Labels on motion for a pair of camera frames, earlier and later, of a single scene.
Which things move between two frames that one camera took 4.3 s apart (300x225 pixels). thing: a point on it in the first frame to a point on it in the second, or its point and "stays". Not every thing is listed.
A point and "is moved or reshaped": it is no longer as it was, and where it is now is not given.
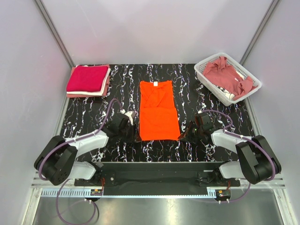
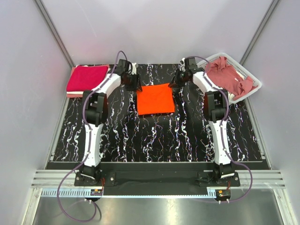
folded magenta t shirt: (86, 78) stays
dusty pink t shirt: (221, 74) stays
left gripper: (132, 137) to (136, 85)
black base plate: (153, 179) stays
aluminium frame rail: (276, 182) stays
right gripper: (186, 136) to (177, 83)
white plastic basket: (217, 92) stays
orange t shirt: (158, 117) is moved or reshaped
